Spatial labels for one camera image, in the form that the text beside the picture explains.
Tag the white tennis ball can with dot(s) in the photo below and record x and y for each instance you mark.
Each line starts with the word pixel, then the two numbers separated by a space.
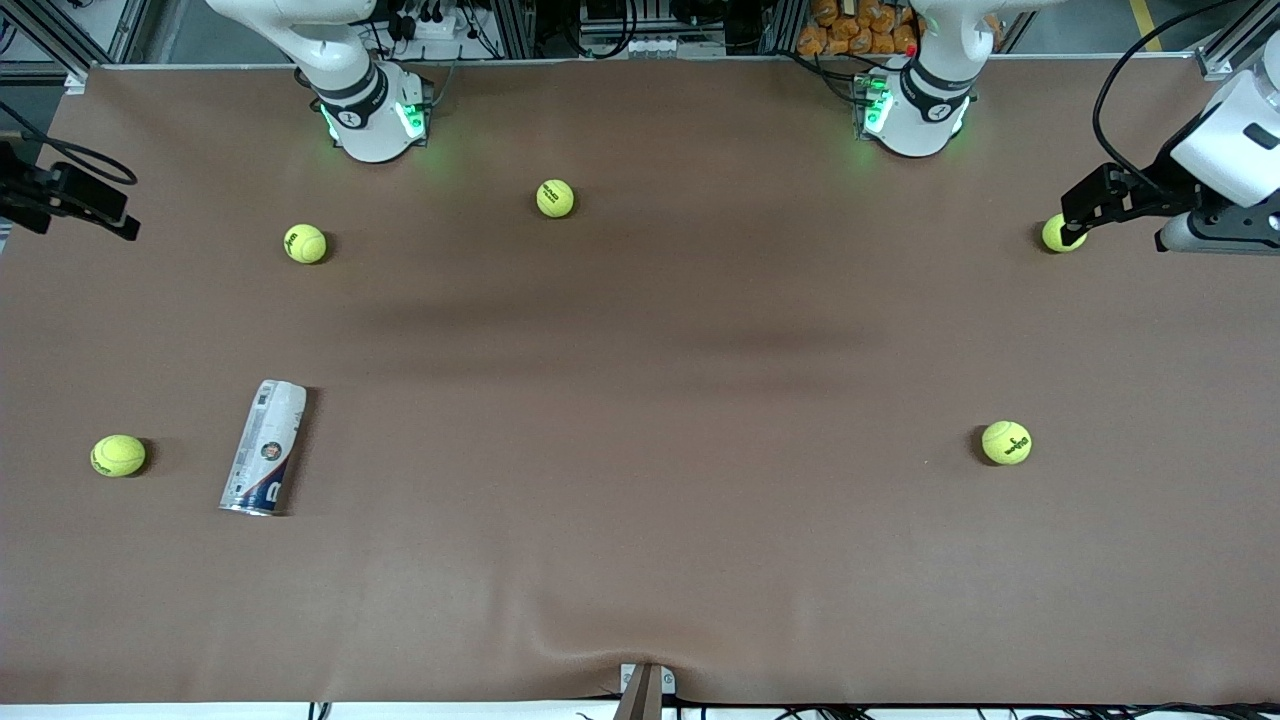
pixel 268 445

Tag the white connector row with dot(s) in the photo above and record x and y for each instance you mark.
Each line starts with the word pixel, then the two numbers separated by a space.
pixel 650 47

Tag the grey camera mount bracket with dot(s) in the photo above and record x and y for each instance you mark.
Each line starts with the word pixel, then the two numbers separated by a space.
pixel 645 695

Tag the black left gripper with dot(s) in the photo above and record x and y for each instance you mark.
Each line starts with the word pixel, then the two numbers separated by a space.
pixel 1163 186

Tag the white power strip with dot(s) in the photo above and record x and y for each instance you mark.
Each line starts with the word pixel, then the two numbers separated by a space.
pixel 430 28

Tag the aluminium frame strut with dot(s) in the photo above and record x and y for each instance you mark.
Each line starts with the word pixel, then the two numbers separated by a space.
pixel 1225 55
pixel 60 50

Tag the brown table mat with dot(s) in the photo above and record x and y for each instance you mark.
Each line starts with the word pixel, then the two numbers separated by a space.
pixel 640 550

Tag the orange objects pile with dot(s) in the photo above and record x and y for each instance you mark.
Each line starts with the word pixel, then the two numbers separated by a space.
pixel 840 40

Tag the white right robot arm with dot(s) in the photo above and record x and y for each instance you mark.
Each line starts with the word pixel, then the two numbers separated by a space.
pixel 365 110

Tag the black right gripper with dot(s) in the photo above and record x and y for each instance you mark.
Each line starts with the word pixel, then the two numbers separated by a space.
pixel 22 192

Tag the yellow tennis ball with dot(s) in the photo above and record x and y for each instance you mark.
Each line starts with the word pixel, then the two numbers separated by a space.
pixel 555 198
pixel 118 455
pixel 1006 442
pixel 1050 236
pixel 305 243

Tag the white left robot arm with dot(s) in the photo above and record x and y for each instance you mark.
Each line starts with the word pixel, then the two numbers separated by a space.
pixel 915 110

